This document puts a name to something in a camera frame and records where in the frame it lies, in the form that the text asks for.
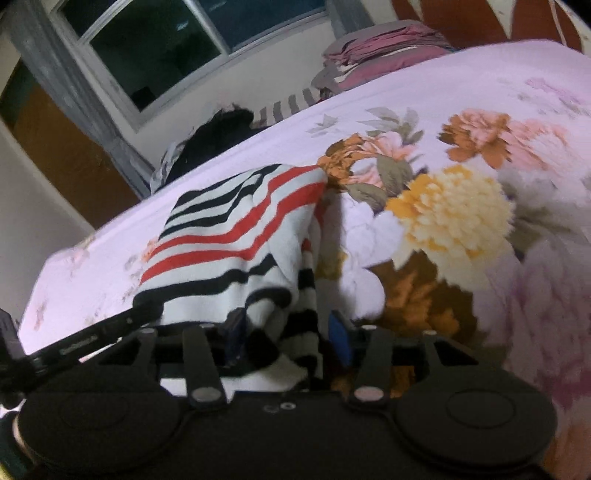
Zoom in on red floral headboard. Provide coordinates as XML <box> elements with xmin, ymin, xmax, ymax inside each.
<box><xmin>392</xmin><ymin>0</ymin><xmax>591</xmax><ymax>49</ymax></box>

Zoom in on grey striped cloth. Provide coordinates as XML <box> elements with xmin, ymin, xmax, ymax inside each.
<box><xmin>252</xmin><ymin>90</ymin><xmax>325</xmax><ymax>129</ymax></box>

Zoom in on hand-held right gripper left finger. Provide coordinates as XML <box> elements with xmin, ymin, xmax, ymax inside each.
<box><xmin>98</xmin><ymin>318</ymin><xmax>247</xmax><ymax>409</ymax></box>

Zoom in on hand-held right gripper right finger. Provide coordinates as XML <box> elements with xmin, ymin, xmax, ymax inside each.
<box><xmin>329</xmin><ymin>311</ymin><xmax>483</xmax><ymax>409</ymax></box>

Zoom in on brown wooden door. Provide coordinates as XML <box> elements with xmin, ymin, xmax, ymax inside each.
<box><xmin>0</xmin><ymin>60</ymin><xmax>140</xmax><ymax>232</ymax></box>

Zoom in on pile of dark clothes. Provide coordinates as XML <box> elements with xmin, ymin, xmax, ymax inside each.
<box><xmin>164</xmin><ymin>108</ymin><xmax>259</xmax><ymax>184</ymax></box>

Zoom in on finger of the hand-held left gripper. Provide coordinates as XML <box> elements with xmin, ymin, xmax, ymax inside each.
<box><xmin>25</xmin><ymin>298</ymin><xmax>164</xmax><ymax>377</ymax></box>

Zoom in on patterned light cloth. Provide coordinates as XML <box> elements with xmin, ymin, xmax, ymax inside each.
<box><xmin>148</xmin><ymin>142</ymin><xmax>186</xmax><ymax>193</ymax></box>

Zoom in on white framed window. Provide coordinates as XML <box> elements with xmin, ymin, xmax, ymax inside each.
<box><xmin>48</xmin><ymin>0</ymin><xmax>346</xmax><ymax>134</ymax></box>

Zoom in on striped knit sweater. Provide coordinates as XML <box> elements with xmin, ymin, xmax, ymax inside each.
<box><xmin>133</xmin><ymin>164</ymin><xmax>329</xmax><ymax>393</ymax></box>

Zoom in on folded pink blankets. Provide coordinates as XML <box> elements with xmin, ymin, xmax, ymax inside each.
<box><xmin>311</xmin><ymin>21</ymin><xmax>459</xmax><ymax>100</ymax></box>

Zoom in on pink floral bed sheet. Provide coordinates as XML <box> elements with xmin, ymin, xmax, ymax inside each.
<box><xmin>21</xmin><ymin>39</ymin><xmax>591</xmax><ymax>480</ymax></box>

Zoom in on grey curtain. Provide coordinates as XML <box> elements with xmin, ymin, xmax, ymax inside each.
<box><xmin>0</xmin><ymin>0</ymin><xmax>157</xmax><ymax>200</ymax></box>

